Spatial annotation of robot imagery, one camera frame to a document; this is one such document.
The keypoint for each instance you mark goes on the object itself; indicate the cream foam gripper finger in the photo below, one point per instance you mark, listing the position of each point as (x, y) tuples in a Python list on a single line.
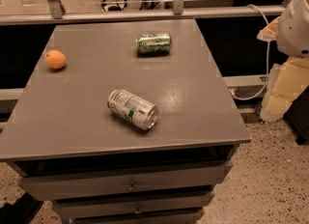
[(285, 84)]

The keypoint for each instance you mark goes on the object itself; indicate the grey drawer cabinet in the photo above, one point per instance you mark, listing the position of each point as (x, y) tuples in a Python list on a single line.
[(95, 167)]

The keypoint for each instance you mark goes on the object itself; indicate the black shoe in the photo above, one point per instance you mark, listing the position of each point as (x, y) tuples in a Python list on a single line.
[(21, 212)]

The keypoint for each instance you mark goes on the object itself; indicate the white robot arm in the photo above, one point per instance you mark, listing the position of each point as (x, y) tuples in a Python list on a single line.
[(290, 30)]

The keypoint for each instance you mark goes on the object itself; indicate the white green 7up can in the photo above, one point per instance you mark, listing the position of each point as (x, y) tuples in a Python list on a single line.
[(133, 109)]

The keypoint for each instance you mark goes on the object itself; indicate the green soda can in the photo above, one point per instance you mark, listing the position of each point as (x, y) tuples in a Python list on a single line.
[(154, 42)]

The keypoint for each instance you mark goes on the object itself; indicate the orange fruit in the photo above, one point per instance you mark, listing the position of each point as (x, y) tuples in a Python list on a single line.
[(55, 59)]

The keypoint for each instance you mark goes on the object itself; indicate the grey metal railing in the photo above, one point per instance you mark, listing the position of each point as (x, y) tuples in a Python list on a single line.
[(13, 12)]

